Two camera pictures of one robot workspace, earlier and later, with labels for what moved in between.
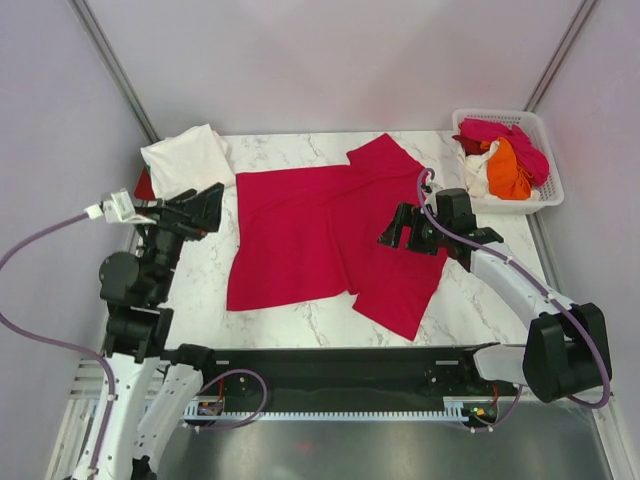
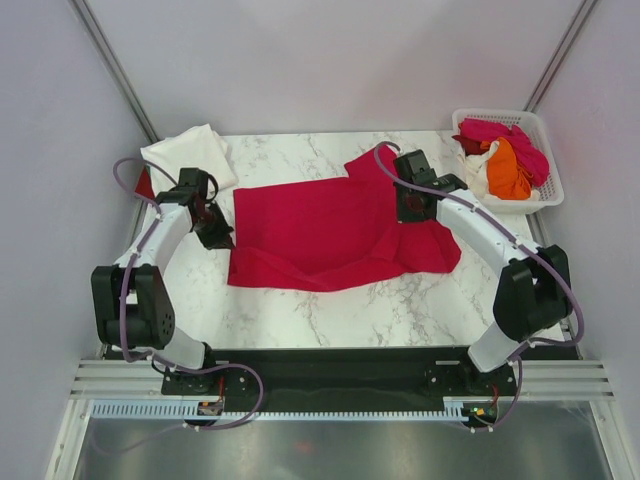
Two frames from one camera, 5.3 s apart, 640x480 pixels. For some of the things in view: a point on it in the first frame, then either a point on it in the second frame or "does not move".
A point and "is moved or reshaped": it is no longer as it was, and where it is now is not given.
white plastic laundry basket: (551, 190) does not move
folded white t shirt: (187, 161) does not move
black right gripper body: (436, 234) -> (405, 210)
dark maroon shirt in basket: (471, 146) does not move
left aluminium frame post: (113, 65) does not move
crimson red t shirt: (313, 232) is moved or reshaped
